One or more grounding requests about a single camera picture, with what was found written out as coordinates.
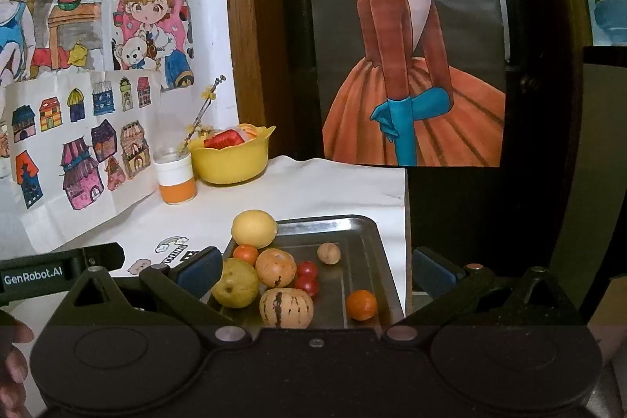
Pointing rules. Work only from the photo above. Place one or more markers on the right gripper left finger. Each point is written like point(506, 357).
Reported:
point(177, 292)

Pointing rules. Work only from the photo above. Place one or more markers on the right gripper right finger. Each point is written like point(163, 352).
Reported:
point(455, 291)

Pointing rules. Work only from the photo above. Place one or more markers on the small orange tangerine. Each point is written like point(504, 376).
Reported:
point(361, 305)

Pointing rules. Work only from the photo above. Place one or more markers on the small orange kumquat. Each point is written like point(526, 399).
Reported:
point(246, 253)

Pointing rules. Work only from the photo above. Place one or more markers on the yellow lemon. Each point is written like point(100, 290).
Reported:
point(254, 227)

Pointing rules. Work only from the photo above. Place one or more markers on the small brown longan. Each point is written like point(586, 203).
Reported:
point(329, 253)

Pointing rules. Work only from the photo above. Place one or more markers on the red cherry tomato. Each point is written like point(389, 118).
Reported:
point(308, 284)
point(307, 269)

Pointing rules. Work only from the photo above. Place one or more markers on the large orange fruit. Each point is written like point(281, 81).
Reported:
point(275, 268)

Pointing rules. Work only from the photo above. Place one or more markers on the striped pepino melon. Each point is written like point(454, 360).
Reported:
point(286, 308)

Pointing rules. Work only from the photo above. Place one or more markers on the person's left hand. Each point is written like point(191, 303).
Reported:
point(14, 366)

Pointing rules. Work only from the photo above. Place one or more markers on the white printed tablecloth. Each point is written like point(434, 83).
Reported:
point(288, 189)

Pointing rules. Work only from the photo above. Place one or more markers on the metal baking tray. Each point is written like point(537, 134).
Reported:
point(363, 266)

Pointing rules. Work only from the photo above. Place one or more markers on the orange white cup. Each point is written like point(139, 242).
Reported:
point(175, 175)

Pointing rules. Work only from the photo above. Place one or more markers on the houses drawing paper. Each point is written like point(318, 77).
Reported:
point(80, 146)

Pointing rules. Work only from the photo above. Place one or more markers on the yellow plastic bowl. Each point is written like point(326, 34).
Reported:
point(231, 164)

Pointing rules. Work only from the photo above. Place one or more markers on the red item in bowl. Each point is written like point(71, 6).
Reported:
point(231, 137)

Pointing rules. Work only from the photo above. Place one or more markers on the yellow flower twig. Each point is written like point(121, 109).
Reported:
point(208, 95)

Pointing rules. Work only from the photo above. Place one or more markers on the girl cartoon drawing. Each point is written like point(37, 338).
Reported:
point(154, 35)

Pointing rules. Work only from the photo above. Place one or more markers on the orange dress lady poster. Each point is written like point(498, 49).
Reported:
point(412, 82)

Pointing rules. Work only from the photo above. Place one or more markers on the wooden door frame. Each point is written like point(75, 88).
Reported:
point(261, 77)

